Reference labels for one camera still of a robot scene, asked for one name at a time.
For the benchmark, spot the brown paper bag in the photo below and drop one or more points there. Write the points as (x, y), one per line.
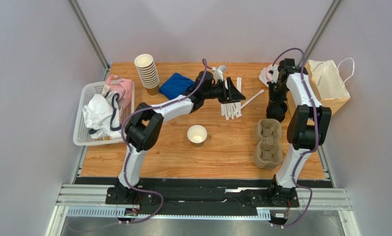
(327, 83)

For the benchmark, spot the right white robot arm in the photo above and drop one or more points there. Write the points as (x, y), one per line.
(306, 131)

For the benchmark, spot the blue folded cloth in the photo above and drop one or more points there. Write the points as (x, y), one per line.
(175, 85)

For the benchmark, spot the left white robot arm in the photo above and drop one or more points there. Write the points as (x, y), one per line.
(142, 128)

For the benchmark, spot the stack of black lids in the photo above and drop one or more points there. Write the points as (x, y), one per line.
(276, 110)

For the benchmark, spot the right aluminium frame post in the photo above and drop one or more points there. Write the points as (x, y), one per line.
(324, 24)

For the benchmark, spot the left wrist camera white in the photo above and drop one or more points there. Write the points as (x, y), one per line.
(218, 72)

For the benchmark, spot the white crumpled garment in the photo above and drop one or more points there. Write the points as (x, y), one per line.
(102, 116)

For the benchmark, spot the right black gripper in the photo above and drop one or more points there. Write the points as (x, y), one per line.
(276, 106)

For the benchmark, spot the left aluminium frame post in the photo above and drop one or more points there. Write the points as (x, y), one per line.
(77, 10)

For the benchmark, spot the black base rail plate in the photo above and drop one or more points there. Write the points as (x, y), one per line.
(204, 197)

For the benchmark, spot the single brown paper cup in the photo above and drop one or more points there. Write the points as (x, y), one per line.
(197, 135)

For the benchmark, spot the pink cloth item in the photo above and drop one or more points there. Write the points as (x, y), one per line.
(124, 87)

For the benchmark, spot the aluminium frame post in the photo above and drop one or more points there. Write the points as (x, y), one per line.
(324, 24)
(77, 10)

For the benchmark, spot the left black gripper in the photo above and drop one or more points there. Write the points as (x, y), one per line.
(233, 95)

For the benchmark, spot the stack of paper cups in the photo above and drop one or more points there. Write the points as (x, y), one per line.
(148, 73)

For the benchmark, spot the white pink mesh pouch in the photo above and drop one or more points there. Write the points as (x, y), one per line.
(265, 76)

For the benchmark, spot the white plastic basket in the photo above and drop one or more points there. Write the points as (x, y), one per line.
(81, 136)

